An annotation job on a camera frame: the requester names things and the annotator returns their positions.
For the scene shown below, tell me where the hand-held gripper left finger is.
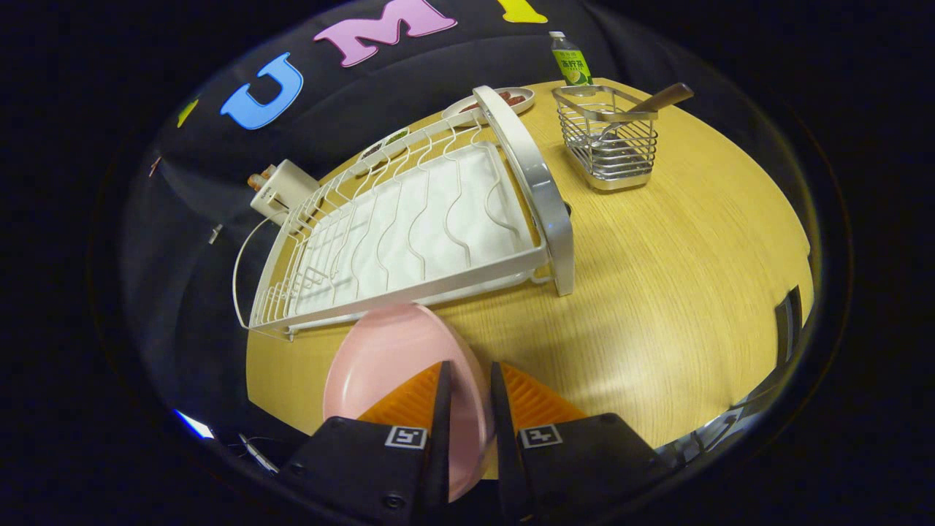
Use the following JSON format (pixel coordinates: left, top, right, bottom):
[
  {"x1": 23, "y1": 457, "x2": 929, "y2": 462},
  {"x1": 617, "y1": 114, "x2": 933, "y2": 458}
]
[{"x1": 281, "y1": 360, "x2": 454, "y2": 521}]

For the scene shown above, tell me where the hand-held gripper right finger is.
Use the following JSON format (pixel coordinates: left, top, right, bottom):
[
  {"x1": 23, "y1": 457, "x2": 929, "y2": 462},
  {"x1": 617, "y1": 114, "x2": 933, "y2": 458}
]
[{"x1": 489, "y1": 362, "x2": 669, "y2": 523}]

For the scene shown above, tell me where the pink plate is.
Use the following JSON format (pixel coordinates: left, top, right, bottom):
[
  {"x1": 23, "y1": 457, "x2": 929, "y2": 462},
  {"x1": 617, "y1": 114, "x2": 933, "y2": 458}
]
[{"x1": 322, "y1": 303, "x2": 497, "y2": 503}]

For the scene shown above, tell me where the white wire dish rack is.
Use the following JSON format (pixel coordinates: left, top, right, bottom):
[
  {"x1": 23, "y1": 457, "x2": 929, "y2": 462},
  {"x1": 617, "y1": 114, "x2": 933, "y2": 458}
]
[{"x1": 232, "y1": 85, "x2": 576, "y2": 342}]

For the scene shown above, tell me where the metal wire basket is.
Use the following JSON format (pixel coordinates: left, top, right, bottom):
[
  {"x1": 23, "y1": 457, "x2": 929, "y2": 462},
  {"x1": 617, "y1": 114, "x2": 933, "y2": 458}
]
[{"x1": 552, "y1": 85, "x2": 658, "y2": 192}]

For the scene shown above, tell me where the wooden handle metal spoon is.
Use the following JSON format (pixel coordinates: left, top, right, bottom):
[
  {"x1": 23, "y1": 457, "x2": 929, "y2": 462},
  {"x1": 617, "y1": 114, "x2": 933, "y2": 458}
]
[{"x1": 592, "y1": 83, "x2": 695, "y2": 158}]

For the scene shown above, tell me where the white oval dish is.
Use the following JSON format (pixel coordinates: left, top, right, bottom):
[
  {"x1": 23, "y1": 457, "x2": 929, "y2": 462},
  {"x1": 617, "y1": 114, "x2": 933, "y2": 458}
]
[{"x1": 443, "y1": 87, "x2": 535, "y2": 127}]

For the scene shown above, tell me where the white toaster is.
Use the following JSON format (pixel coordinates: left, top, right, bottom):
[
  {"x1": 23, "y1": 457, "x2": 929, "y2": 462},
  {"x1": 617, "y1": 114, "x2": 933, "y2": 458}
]
[{"x1": 250, "y1": 159, "x2": 321, "y2": 227}]

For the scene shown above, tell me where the black backdrop cloth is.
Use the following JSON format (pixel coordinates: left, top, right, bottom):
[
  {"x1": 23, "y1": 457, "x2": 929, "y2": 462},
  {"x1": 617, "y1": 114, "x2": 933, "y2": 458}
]
[{"x1": 121, "y1": 0, "x2": 636, "y2": 446}]

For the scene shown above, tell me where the white divided snack tray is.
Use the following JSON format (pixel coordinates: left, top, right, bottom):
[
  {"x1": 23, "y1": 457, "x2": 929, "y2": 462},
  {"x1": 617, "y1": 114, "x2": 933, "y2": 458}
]
[{"x1": 356, "y1": 128, "x2": 411, "y2": 163}]

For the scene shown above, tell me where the green label drink bottle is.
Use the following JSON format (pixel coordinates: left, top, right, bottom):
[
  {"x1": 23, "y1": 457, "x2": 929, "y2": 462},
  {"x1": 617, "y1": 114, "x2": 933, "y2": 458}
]
[{"x1": 549, "y1": 31, "x2": 594, "y2": 96}]

